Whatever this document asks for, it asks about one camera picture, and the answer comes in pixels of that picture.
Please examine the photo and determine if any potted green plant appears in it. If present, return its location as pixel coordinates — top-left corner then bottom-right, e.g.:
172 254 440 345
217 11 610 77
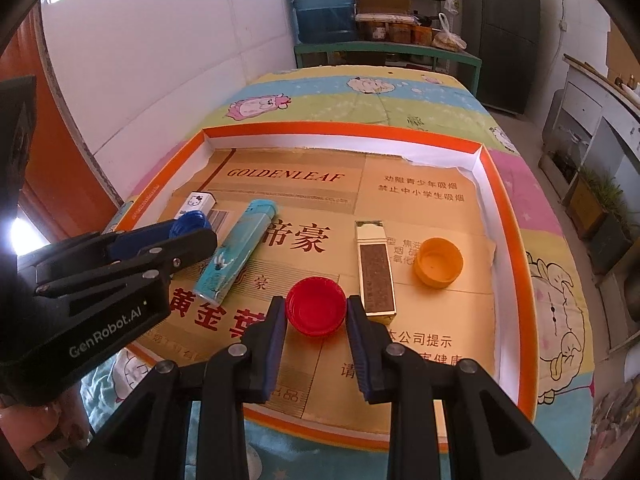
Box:
567 165 636 273

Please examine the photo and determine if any row of food containers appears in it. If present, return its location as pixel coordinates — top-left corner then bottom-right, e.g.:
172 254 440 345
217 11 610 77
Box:
357 14 435 45

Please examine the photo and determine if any printed tan cardboard liner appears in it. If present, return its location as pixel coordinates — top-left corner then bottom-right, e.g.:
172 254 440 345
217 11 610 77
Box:
160 147 501 433

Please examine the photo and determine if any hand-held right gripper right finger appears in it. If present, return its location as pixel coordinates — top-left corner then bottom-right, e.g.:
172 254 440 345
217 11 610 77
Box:
346 295 576 480

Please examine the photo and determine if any dark refrigerator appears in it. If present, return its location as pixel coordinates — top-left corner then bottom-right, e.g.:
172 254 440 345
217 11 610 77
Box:
460 0 542 116

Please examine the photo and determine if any brown cardboard box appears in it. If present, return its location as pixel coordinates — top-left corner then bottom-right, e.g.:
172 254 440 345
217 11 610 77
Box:
356 0 412 15

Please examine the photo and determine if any blue water jug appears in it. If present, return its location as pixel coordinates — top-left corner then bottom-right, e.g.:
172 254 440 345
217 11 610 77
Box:
289 0 357 44

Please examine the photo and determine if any grey kitchen counter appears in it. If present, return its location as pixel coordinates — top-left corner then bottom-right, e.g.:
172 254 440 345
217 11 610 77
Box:
540 54 640 201

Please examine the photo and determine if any plastic bag of bread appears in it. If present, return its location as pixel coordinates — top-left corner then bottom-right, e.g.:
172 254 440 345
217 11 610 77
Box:
432 12 468 52

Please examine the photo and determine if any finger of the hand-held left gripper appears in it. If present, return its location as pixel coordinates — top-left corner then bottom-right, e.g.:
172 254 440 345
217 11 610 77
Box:
17 219 177 282
34 229 219 298

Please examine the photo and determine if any gold lighter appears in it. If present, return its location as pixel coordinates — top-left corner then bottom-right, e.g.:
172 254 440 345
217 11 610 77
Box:
354 219 399 325

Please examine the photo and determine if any cartoon printed blanket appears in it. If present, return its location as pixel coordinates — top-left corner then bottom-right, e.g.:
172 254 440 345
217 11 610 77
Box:
85 67 596 480

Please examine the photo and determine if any green table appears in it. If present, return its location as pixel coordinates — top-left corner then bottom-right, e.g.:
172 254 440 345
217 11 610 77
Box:
294 40 483 103

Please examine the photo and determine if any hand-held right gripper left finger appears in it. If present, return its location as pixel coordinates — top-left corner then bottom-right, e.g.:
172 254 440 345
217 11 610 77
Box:
65 296 288 480

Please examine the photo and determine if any brown wooden door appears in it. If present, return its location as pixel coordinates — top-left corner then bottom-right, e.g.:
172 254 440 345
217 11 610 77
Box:
0 30 123 246

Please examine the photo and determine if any light blue lighter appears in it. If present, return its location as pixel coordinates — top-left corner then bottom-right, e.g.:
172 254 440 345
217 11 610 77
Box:
194 198 278 302

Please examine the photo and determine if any orange-rimmed shallow cardboard box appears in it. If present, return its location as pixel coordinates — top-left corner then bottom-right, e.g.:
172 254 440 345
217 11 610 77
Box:
102 126 538 453

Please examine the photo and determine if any plain orange bottle cap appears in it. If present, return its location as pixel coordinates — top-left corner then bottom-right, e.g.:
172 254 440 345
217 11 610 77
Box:
413 237 464 289

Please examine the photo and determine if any red bottle cap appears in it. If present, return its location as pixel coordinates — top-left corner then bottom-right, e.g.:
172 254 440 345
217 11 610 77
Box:
286 276 348 337

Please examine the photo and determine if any white cartoon lighter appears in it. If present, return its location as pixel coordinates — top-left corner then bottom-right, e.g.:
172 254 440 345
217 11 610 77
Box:
177 191 218 218

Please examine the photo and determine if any blue bottle cap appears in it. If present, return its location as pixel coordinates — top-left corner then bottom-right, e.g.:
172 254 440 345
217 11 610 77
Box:
169 211 213 241

